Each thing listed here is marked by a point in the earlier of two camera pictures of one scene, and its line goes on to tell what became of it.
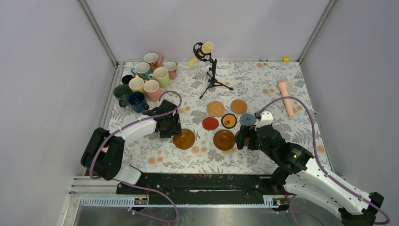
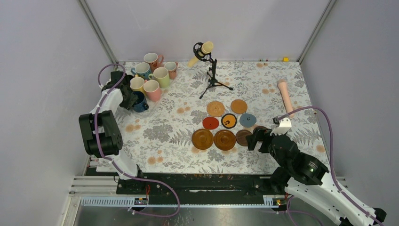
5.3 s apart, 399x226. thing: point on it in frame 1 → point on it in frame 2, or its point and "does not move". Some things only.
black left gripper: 176,128 → 132,99
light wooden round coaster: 238,106 does not move
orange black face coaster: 228,121 does not move
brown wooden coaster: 185,140 → 202,139
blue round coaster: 247,119 does not move
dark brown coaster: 246,141 does not move
